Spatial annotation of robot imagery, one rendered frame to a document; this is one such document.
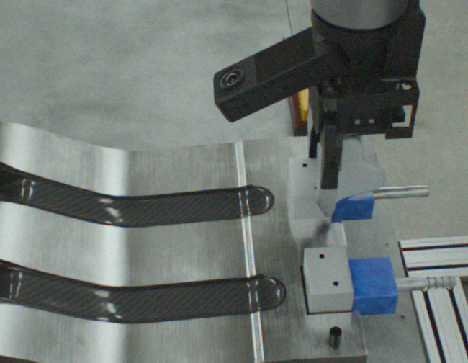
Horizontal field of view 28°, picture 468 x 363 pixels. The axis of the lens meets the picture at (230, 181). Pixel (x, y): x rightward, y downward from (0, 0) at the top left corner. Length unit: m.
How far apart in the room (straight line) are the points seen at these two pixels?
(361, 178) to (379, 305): 0.11
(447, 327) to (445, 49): 1.05
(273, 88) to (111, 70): 0.45
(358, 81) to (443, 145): 1.48
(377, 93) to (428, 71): 1.67
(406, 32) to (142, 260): 0.31
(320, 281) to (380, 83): 0.17
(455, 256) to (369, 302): 0.92
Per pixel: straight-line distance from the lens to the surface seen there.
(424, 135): 2.26
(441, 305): 1.66
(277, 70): 0.76
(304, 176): 0.87
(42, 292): 0.82
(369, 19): 0.71
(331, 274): 0.80
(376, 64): 0.77
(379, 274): 0.82
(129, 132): 1.09
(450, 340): 1.62
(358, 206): 0.88
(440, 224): 2.07
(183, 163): 0.93
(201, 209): 0.89
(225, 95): 0.77
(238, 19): 1.24
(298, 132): 1.07
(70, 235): 0.86
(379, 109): 0.79
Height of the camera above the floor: 1.55
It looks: 47 degrees down
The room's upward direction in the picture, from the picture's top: 1 degrees counter-clockwise
